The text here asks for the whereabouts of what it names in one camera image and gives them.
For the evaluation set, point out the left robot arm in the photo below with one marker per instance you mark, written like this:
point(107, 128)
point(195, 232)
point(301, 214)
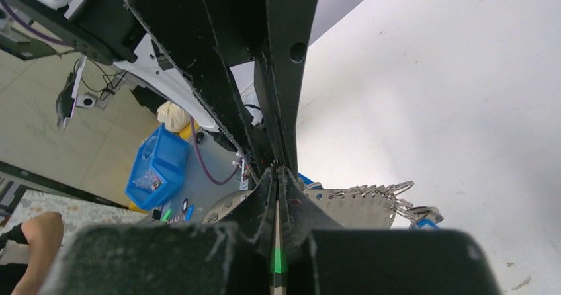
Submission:
point(235, 65)

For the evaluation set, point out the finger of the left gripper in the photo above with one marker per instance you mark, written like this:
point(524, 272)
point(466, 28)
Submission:
point(184, 32)
point(279, 68)

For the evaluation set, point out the operator forearm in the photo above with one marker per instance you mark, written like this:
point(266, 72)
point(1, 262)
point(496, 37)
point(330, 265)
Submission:
point(44, 234)

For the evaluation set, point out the overhead camera on stand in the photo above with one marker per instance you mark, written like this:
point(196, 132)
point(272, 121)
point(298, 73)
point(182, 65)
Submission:
point(77, 94)

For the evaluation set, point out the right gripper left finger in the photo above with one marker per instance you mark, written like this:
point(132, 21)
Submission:
point(230, 256)

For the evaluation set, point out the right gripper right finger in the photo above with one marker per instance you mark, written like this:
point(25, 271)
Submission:
point(427, 260)

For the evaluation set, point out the blue plastic bin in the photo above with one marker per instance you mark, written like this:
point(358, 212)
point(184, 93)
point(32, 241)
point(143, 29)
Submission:
point(159, 169)

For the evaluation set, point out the keyring with keys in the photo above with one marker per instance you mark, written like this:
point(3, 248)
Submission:
point(304, 207)

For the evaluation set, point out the green tagged key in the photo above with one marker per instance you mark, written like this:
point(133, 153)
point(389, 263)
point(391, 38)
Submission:
point(278, 261)

